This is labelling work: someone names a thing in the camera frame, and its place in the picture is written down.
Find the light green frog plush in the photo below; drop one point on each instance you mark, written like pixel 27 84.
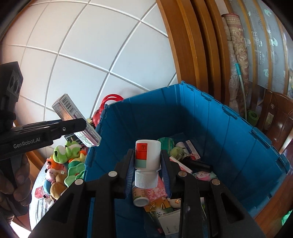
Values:
pixel 63 154

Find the person's left hand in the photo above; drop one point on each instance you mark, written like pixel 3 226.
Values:
pixel 15 185

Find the pink floral tissue pack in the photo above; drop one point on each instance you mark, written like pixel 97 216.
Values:
pixel 39 192

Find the pink pig plush blue shirt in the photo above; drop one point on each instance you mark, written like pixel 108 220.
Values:
pixel 50 178

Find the red plastic toy case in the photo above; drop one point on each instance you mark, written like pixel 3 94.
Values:
pixel 103 106

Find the rolled patterned carpet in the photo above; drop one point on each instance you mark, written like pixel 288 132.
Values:
pixel 238 56

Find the dark green turtle plush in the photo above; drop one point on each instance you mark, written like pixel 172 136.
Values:
pixel 80 159

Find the green crocodile plush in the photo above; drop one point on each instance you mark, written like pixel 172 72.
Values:
pixel 74 173

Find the white red medicine bottle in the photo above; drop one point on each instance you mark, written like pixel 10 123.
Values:
pixel 147 163

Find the blue plastic folding crate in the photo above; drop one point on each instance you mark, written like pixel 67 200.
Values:
pixel 249 168

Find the dark wooden chair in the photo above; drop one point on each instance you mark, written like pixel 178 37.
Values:
pixel 276 119

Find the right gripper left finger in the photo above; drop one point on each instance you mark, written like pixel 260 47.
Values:
pixel 104 191

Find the white green-label pill bottle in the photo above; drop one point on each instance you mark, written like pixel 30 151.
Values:
pixel 139 196

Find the orange hooded pink plush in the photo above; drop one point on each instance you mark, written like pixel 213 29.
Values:
pixel 51 164

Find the brown teddy bear plush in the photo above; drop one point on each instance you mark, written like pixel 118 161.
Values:
pixel 58 186

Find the white striped tablecloth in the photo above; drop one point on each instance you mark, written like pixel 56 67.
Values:
pixel 38 207

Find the long white pink box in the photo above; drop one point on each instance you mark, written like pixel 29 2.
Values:
pixel 67 110

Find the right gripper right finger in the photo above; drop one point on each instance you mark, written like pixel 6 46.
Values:
pixel 183 185

